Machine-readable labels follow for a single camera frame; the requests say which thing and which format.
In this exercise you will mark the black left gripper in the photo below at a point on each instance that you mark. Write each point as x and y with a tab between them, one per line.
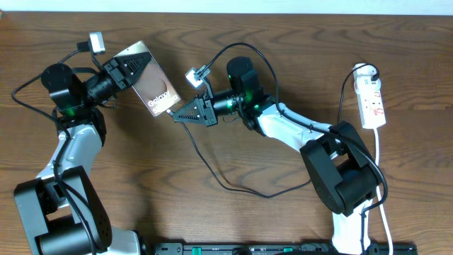
123	76

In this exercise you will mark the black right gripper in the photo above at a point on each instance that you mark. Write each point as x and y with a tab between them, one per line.
202	117

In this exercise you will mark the Galaxy S25 Ultra smartphone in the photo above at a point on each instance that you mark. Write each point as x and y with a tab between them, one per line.
153	87

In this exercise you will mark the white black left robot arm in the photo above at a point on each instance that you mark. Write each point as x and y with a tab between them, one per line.
60	210

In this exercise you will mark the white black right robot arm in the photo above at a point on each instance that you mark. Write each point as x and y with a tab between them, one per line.
341	169

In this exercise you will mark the white power strip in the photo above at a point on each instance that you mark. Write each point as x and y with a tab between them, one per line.
367	85

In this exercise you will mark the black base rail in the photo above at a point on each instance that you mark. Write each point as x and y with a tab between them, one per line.
234	249

